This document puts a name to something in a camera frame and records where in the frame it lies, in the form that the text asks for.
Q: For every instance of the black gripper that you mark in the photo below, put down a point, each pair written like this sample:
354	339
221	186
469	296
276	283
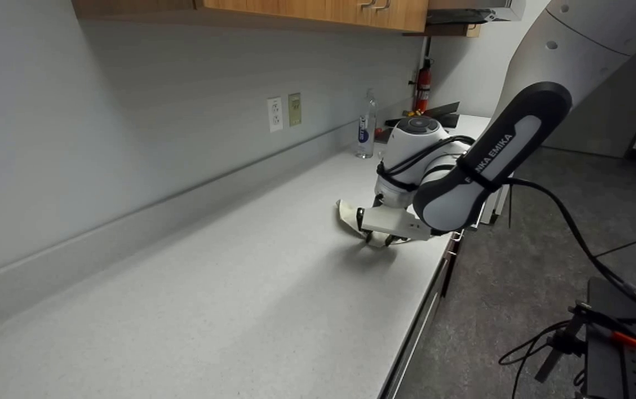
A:
384	227

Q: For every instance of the beige stained cloth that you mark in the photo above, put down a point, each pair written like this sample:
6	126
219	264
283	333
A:
351	217

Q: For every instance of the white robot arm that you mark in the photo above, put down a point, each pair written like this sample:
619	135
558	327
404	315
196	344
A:
433	183

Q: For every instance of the clear water bottle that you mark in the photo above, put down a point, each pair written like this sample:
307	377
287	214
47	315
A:
364	130

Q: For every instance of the red fire extinguisher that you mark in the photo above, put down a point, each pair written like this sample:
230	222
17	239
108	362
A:
423	80

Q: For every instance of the beige wall plate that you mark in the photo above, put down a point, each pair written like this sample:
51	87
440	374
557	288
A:
292	110

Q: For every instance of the white wall power outlet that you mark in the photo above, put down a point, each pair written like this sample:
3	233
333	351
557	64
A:
276	114

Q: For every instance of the wooden wall cabinet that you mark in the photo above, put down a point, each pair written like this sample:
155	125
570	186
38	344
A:
401	17

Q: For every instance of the orange handled clamp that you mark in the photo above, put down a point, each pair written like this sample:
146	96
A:
622	336

